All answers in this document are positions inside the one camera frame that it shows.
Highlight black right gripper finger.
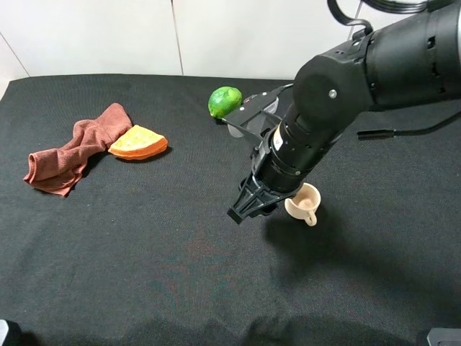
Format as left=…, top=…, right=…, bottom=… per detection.
left=227, top=189, right=263, bottom=224
left=258, top=203, right=278, bottom=216

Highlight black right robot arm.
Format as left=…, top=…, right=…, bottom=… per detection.
left=224, top=1, right=460, bottom=223

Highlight green lime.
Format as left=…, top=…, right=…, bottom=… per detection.
left=207, top=86, right=243, bottom=119

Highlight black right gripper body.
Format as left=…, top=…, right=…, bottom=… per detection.
left=239, top=174, right=300, bottom=207

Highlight orange waffle wedge toy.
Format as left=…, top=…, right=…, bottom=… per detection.
left=108, top=125, right=168, bottom=161

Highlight beige wooden cup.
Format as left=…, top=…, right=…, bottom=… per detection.
left=285, top=183, right=321, bottom=227

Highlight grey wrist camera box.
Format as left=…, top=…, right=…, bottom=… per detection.
left=222, top=84, right=293, bottom=146

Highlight black table cloth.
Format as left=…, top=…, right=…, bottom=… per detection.
left=1, top=75, right=460, bottom=345

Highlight black cable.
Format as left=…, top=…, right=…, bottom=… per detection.
left=356, top=111, right=461, bottom=142

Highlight brown crumpled cloth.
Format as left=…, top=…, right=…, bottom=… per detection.
left=24, top=103, right=133, bottom=197

